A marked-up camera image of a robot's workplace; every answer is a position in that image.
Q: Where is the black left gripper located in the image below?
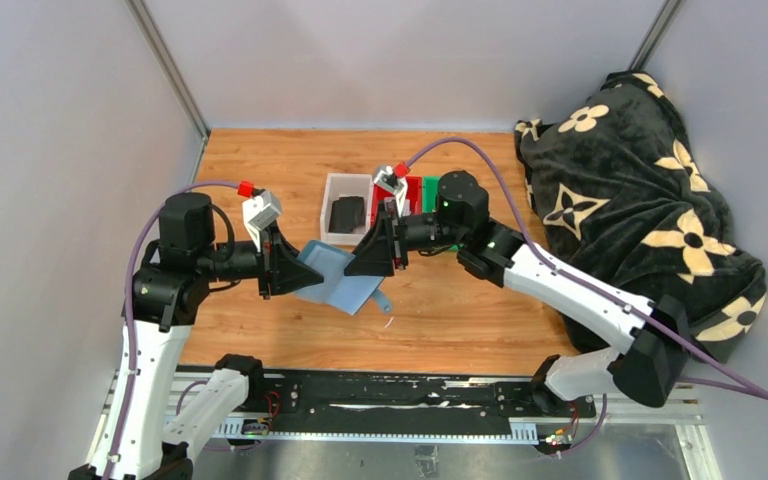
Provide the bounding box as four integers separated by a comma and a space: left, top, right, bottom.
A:
198, 219, 325, 299

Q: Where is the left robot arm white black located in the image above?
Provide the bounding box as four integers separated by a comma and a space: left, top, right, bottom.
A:
71, 184, 323, 479

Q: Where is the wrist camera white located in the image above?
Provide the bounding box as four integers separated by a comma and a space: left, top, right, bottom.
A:
242, 190, 283, 252
373, 163, 410, 217

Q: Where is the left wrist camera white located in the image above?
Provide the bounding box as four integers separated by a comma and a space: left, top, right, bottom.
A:
242, 190, 283, 252

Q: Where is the green plastic bin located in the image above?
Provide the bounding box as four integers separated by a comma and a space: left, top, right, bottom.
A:
422, 176, 440, 213

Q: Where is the white plastic bin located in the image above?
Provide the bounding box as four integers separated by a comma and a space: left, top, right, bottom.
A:
319, 173, 373, 247

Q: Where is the left aluminium frame post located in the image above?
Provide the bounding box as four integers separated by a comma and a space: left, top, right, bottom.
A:
125, 0, 210, 142

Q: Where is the black floral blanket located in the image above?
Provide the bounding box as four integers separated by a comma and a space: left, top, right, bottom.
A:
513, 70, 767, 362

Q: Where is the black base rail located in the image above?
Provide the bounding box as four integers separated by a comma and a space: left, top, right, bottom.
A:
215, 369, 598, 446

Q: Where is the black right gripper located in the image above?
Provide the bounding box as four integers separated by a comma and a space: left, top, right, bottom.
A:
344, 203, 466, 280

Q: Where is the blue card holder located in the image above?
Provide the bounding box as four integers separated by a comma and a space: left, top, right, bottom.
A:
295, 240, 393, 315

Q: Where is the aluminium frame post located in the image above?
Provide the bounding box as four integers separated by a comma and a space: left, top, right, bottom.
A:
628, 0, 685, 70
125, 0, 210, 142

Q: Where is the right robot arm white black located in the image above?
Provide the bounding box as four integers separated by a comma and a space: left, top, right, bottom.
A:
344, 167, 690, 418

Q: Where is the red plastic bin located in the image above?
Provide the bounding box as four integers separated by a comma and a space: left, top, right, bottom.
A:
370, 176, 423, 226

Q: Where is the right aluminium frame post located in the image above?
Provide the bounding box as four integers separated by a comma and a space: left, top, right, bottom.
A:
628, 0, 685, 70

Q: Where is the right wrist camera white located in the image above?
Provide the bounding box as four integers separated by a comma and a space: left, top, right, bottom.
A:
373, 163, 410, 217

